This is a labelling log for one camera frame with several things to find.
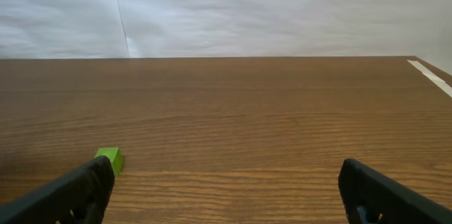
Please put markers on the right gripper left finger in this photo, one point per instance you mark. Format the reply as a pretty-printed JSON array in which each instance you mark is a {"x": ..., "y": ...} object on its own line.
[{"x": 70, "y": 192}]

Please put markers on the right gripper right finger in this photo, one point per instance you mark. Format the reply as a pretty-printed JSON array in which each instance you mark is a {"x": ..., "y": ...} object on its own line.
[{"x": 381, "y": 195}]

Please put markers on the green cube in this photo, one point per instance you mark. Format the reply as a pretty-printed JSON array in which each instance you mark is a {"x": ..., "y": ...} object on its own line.
[{"x": 113, "y": 157}]

